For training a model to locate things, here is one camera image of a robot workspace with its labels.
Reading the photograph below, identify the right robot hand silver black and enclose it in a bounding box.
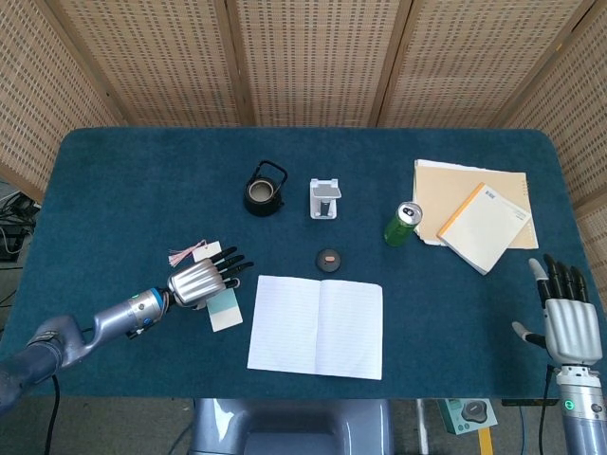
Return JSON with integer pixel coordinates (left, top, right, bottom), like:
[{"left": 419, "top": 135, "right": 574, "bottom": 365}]
[{"left": 511, "top": 254, "right": 601, "bottom": 366}]

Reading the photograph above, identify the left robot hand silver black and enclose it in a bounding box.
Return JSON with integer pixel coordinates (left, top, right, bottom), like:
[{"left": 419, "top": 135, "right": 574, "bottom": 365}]
[{"left": 166, "top": 245, "right": 255, "bottom": 310}]

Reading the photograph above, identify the cream teal bookmark pink tassel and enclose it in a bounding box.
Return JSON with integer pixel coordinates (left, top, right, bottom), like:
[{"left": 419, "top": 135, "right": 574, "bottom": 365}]
[{"left": 168, "top": 239, "right": 244, "bottom": 333}]

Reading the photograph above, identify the flat black device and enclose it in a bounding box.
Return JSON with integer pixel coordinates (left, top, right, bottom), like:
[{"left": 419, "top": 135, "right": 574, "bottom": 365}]
[{"left": 501, "top": 398, "right": 560, "bottom": 408}]

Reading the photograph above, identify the dark blue tablecloth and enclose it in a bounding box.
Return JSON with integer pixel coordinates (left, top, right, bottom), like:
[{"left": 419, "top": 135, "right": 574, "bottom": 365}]
[{"left": 0, "top": 126, "right": 589, "bottom": 402}]

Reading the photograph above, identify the notepad with orange spine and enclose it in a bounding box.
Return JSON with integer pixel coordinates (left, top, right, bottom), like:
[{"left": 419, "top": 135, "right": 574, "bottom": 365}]
[{"left": 435, "top": 182, "right": 533, "bottom": 276}]

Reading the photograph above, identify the teal product box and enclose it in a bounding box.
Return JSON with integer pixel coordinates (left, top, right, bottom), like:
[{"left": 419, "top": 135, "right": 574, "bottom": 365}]
[{"left": 436, "top": 397, "right": 499, "bottom": 436}]

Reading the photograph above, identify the black teapot lid wooden knob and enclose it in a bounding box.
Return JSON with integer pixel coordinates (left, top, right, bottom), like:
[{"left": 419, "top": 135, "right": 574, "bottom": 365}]
[{"left": 316, "top": 247, "right": 344, "bottom": 273}]

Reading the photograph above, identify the white folding phone stand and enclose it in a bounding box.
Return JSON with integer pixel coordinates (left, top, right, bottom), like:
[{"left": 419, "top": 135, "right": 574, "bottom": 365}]
[{"left": 309, "top": 176, "right": 343, "bottom": 221}]

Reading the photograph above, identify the open lined white notebook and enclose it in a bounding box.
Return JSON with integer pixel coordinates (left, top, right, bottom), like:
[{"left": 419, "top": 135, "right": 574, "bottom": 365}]
[{"left": 247, "top": 274, "right": 384, "bottom": 381}]

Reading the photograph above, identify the grey blue robot torso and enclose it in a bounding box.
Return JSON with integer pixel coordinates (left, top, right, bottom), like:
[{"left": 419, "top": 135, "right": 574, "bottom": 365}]
[{"left": 189, "top": 397, "right": 395, "bottom": 455}]

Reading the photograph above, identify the white table leg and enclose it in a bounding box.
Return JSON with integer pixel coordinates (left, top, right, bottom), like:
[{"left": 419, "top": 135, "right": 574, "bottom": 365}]
[{"left": 415, "top": 398, "right": 431, "bottom": 455}]

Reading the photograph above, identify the beige paper folder stack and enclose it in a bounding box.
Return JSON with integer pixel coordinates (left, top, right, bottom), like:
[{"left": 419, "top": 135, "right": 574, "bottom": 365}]
[{"left": 413, "top": 158, "right": 541, "bottom": 251}]

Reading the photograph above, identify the green drink can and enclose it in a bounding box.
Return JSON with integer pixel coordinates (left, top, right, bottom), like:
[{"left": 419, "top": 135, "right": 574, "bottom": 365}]
[{"left": 383, "top": 201, "right": 423, "bottom": 247}]

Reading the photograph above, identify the woven bamboo folding screen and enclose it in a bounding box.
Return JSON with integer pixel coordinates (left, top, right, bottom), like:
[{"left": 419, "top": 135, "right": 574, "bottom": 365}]
[{"left": 0, "top": 0, "right": 607, "bottom": 285}]

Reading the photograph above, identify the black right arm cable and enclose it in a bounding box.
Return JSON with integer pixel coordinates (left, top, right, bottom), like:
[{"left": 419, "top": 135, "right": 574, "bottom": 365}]
[{"left": 538, "top": 364, "right": 557, "bottom": 455}]

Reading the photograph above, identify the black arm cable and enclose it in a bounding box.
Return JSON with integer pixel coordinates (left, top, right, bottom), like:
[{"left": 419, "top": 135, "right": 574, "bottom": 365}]
[
  {"left": 538, "top": 364, "right": 557, "bottom": 455},
  {"left": 46, "top": 373, "right": 63, "bottom": 455}
]

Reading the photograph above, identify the black teapot with handle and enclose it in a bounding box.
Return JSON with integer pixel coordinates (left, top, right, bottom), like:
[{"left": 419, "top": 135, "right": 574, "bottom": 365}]
[{"left": 243, "top": 159, "right": 288, "bottom": 218}]

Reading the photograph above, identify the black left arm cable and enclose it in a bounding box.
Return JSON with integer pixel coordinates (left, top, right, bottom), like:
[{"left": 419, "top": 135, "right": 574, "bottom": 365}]
[{"left": 46, "top": 373, "right": 63, "bottom": 455}]

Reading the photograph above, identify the black cable bundle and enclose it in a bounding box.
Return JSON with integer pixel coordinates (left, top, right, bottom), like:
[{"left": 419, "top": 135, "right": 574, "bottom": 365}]
[{"left": 0, "top": 191, "right": 42, "bottom": 262}]

